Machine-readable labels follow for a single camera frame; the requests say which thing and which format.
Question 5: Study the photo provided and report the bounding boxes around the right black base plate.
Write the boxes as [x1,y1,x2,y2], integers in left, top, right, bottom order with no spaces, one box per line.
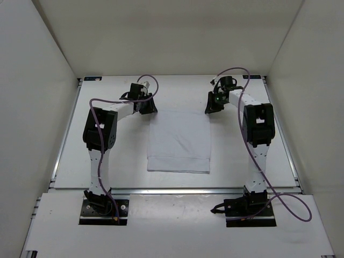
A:
[210,197,277,228]

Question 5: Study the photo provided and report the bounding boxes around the white skirt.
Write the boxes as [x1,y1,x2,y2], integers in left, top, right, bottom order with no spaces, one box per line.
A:
[147,110,211,174]

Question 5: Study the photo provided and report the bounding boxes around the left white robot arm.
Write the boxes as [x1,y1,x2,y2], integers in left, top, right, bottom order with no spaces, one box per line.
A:
[82,93,157,214]

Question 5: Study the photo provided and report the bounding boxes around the left corner label sticker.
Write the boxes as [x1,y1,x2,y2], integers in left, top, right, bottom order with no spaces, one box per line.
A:
[83,76,102,81]

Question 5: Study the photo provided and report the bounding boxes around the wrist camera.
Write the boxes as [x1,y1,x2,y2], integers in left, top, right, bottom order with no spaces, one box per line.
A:
[119,81,150,101]
[210,76,243,94]

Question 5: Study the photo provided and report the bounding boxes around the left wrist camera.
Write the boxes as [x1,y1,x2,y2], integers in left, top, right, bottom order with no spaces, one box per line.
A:
[119,81,150,101]

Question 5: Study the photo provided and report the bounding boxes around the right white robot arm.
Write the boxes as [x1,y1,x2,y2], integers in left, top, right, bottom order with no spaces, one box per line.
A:
[205,89,275,216]

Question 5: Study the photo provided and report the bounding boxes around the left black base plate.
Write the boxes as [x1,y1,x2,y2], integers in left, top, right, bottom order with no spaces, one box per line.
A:
[79,199,130,226]

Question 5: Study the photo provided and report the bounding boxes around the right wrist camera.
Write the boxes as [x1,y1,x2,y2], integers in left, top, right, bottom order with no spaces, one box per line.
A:
[210,76,243,94]

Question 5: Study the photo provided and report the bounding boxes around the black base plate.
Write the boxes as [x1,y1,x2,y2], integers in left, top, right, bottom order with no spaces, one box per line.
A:
[79,199,130,226]
[210,197,277,228]

